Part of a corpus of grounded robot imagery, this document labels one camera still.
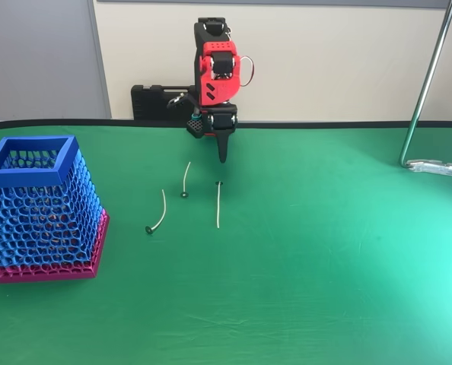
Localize clear plastic clip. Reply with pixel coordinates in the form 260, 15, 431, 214
407, 158, 452, 177

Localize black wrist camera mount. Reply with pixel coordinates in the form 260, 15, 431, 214
167, 92, 199, 112

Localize green table cloth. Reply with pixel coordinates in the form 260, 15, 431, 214
0, 119, 452, 365

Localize black plastic tool case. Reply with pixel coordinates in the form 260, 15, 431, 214
130, 84, 200, 122

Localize red and white servo cable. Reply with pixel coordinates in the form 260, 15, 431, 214
237, 55, 256, 88

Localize blue and magenta lattice basket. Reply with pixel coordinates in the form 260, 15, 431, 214
0, 135, 110, 285

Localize white stick with black tip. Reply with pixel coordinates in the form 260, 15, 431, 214
180, 161, 192, 199
145, 189, 167, 236
215, 180, 225, 230

